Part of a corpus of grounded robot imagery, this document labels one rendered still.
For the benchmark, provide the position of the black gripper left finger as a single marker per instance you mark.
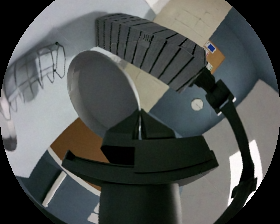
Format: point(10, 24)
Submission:
point(127, 128)

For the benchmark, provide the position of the beige tiled splashback wall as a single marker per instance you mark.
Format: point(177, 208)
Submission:
point(189, 18)

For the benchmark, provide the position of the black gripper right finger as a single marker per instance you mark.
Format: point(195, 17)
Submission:
point(152, 129)

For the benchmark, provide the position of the white plate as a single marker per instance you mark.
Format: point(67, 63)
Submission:
point(100, 91)
point(8, 131)

